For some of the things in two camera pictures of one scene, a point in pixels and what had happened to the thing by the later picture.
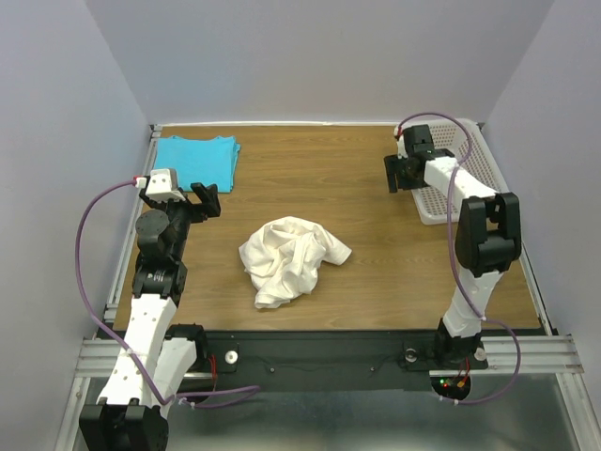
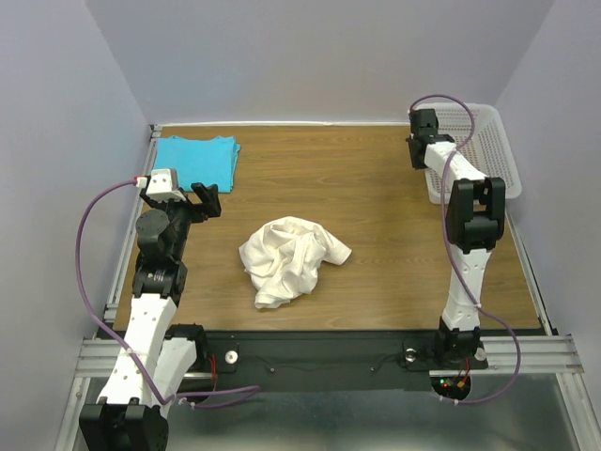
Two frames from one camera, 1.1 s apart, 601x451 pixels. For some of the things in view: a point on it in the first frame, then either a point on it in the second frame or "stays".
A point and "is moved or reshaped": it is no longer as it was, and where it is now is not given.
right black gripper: x=392 y=167 -> x=417 y=163
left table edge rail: x=125 y=261 stays
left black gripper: x=208 y=196 stays
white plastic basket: x=467 y=142 is moved or reshaped
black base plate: x=324 y=361 stays
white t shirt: x=282 y=259 stays
